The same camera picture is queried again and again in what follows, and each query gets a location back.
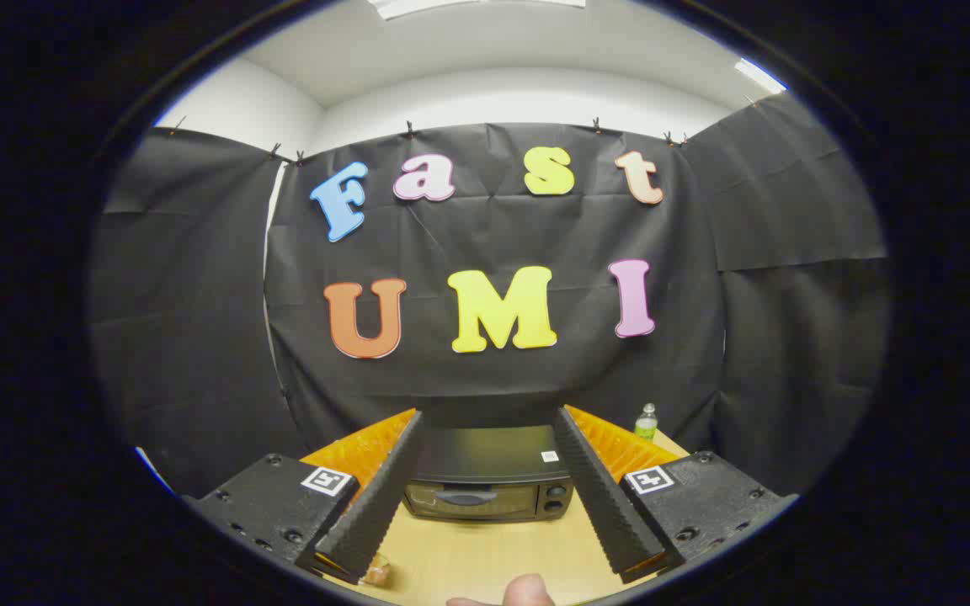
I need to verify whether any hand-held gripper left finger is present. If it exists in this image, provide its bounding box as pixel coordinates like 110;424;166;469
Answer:
186;408;424;586

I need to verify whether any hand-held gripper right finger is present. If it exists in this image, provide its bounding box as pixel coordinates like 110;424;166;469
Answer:
554;405;799;585

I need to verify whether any black toaster oven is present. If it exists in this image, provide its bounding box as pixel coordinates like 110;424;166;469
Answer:
402;423;577;523

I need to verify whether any ceiling light panel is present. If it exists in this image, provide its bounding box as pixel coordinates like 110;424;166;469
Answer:
367;0;587;20
735;57;787;93

